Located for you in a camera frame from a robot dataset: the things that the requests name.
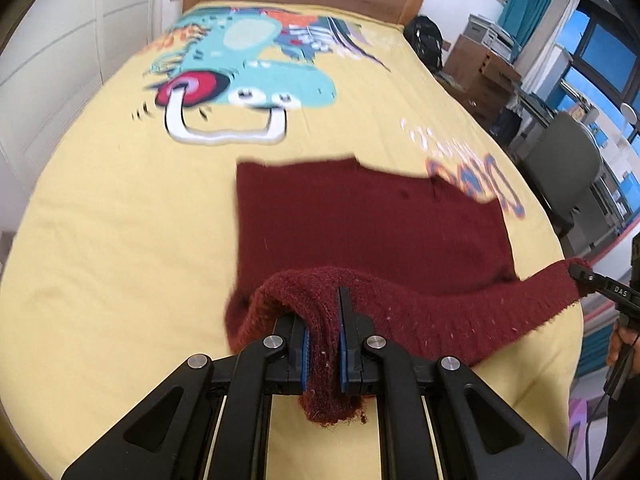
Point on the white wardrobe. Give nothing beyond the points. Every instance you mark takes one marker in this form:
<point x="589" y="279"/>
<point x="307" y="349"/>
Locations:
<point x="50" y="60"/>

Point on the person's dark clothing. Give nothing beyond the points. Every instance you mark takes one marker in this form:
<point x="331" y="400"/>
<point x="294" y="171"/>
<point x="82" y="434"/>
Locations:
<point x="622" y="445"/>

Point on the dark blue bag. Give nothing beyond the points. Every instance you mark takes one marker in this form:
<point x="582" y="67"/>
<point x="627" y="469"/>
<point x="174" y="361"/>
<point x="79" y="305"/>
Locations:
<point x="507" y="127"/>

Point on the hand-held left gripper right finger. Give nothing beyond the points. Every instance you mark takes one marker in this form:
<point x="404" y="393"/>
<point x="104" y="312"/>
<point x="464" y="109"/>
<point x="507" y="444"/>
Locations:
<point x="343" y="355"/>

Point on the grey office chair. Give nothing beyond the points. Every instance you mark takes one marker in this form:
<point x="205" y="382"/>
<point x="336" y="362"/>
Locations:
<point x="565" y="160"/>

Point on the person's right hand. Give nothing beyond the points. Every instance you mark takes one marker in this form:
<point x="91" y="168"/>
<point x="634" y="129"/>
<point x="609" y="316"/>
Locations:
<point x="619" y="345"/>

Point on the window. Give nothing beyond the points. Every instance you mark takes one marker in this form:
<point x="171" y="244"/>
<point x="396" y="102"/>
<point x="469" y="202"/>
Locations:
<point x="600" y="60"/>

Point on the dark red knit sweater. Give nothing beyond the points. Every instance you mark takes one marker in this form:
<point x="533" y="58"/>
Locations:
<point x="375" y="220"/>

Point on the white curtain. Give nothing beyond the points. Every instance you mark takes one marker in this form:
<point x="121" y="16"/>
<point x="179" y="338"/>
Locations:
<point x="555" y="40"/>

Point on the wooden drawer cabinet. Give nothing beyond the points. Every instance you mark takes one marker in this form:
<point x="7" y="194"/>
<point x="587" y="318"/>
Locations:
<point x="475" y="72"/>

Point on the white desk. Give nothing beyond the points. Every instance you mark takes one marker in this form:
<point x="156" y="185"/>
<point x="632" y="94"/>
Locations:
<point x="537" y="107"/>

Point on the purple plastic object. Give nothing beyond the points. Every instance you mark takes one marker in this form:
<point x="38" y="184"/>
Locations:
<point x="580" y="425"/>

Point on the teal curtain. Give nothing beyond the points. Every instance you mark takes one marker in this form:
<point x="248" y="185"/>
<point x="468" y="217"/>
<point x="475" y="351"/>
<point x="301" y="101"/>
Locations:
<point x="525" y="0"/>

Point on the yellow cartoon printed blanket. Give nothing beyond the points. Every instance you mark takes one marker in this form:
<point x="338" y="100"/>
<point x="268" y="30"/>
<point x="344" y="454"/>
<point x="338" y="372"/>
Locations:
<point x="100" y="235"/>

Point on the white printer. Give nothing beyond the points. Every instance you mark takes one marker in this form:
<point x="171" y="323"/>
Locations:
<point x="487" y="35"/>

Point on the black backpack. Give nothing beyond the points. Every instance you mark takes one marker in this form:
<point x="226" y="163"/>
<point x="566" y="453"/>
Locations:
<point x="425" y="40"/>

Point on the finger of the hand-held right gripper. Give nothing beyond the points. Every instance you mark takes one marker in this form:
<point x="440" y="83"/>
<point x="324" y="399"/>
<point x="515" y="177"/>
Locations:
<point x="585" y="277"/>

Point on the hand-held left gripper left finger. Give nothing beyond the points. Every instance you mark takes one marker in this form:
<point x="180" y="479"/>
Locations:
<point x="302" y="352"/>

